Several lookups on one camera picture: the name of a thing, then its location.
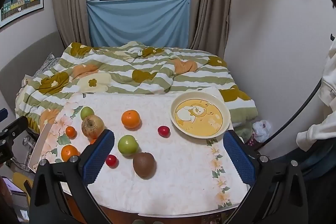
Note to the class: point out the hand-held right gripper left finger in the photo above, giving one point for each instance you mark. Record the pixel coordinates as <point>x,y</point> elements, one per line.
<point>98,158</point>

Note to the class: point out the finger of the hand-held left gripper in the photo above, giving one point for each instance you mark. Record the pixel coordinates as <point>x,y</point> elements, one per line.
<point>15,124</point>
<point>2,113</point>

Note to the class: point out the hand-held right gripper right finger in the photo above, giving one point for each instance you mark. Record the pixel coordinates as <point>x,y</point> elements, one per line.
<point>239,158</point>

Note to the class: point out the red cherry tomato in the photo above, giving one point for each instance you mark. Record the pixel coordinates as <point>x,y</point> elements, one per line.
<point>163,131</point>
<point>111,161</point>

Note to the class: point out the medium tangerine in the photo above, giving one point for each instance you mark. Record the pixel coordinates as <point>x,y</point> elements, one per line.
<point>68,152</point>

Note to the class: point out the large green apple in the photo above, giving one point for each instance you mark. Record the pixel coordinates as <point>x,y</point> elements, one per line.
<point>127,144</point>

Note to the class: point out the brownish wrinkled apple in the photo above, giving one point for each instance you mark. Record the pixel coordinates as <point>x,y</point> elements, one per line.
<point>92,126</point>

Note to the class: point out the brown kiwi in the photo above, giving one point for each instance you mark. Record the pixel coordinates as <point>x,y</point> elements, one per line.
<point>143,165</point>

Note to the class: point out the large orange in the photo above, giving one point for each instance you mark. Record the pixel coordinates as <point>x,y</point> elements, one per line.
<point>130,119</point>

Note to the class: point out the cream plate with bear print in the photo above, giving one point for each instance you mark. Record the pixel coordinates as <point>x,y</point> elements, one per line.
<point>200,115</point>

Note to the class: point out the small tangerine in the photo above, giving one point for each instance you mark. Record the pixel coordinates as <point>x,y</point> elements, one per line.
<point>71,132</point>
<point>93,141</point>

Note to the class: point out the white plastic bag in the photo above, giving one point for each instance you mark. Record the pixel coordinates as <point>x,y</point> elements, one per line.
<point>261,130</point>

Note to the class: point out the small green apple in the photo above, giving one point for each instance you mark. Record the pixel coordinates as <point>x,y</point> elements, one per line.
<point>87,112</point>

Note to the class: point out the grey padded headboard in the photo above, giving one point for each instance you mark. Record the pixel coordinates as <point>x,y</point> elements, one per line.
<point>23,56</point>

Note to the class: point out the white floral tablecloth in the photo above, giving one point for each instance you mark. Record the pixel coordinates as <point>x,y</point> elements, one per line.
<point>178,176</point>

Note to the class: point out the grey patterned pillow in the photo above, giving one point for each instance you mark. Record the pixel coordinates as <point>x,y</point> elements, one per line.
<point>47,63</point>

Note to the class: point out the dark trousers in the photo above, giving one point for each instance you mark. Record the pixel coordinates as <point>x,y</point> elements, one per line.
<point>315,161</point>

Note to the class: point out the green striped flower blanket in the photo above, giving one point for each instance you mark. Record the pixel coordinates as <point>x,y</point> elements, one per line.
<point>147,71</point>

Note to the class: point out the white sweatshirt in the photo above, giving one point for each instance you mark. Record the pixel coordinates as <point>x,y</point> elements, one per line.
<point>326,82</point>

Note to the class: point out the blue cloth under window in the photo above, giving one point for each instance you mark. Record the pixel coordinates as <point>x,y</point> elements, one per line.
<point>139,22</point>

